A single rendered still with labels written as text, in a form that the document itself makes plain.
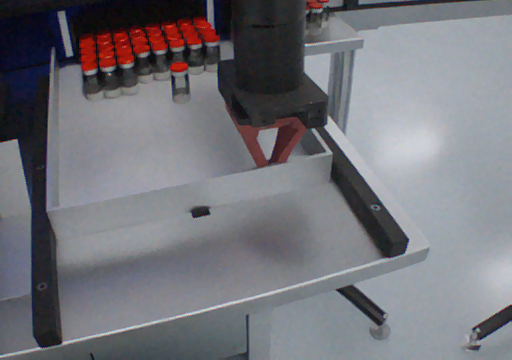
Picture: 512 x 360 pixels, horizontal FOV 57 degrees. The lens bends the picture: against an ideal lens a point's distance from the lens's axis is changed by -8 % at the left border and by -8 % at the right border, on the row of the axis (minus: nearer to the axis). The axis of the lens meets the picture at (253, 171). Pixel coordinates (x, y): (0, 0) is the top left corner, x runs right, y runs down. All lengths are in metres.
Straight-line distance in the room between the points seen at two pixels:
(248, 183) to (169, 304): 0.13
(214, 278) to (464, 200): 1.58
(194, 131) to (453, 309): 1.16
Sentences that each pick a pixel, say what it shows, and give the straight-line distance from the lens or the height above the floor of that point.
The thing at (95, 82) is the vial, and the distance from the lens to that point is 0.63.
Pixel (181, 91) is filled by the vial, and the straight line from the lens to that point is 0.60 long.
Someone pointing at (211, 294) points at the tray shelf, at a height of 0.88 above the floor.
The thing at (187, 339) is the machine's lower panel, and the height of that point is 0.22.
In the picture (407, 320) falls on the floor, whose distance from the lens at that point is 1.50.
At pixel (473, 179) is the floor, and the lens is 2.04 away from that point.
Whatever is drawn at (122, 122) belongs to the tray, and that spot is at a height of 0.88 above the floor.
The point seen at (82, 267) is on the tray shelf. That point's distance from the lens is 0.44.
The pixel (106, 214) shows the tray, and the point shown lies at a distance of 0.45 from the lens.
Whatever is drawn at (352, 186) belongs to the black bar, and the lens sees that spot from 0.47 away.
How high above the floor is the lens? 1.20
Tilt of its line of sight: 39 degrees down
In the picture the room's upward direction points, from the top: straight up
